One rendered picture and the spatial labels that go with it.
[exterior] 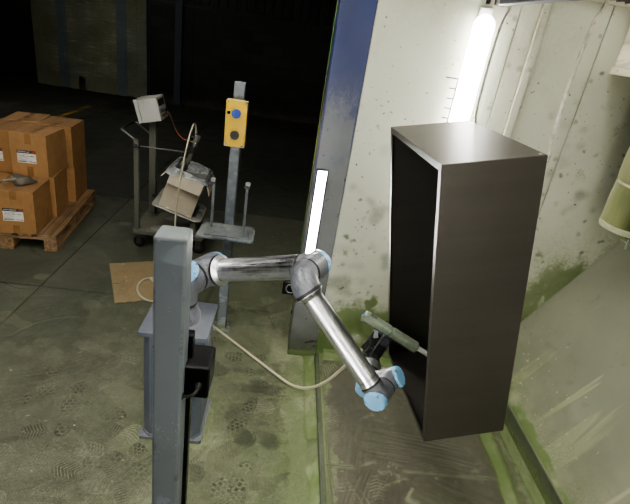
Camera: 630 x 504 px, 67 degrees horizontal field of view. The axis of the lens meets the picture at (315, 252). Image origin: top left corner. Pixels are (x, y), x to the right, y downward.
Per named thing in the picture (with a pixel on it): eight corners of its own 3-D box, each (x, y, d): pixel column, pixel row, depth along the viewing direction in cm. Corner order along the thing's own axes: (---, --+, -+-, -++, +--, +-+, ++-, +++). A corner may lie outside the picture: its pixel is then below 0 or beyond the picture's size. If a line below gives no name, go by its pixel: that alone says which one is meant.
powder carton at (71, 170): (56, 187, 487) (54, 152, 472) (87, 189, 492) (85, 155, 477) (43, 199, 453) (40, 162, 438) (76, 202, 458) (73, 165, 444)
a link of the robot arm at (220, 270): (179, 262, 228) (314, 254, 190) (203, 250, 242) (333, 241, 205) (187, 291, 231) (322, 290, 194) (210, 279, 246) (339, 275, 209)
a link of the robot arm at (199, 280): (156, 299, 218) (156, 265, 210) (182, 286, 232) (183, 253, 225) (182, 311, 212) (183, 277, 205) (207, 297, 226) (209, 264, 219)
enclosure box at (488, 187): (450, 345, 257) (470, 120, 204) (503, 430, 204) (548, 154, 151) (387, 353, 254) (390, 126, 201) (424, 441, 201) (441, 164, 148)
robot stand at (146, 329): (138, 438, 236) (137, 332, 210) (155, 396, 264) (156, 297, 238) (200, 444, 239) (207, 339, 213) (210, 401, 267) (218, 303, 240)
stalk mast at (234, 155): (226, 324, 336) (246, 82, 268) (225, 329, 330) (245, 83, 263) (217, 324, 335) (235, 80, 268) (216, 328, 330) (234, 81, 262)
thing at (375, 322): (342, 338, 237) (366, 313, 223) (344, 332, 241) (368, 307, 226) (422, 388, 241) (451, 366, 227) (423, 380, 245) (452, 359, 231)
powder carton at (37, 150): (34, 162, 434) (30, 123, 420) (67, 166, 438) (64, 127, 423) (12, 174, 400) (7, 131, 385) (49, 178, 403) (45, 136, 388)
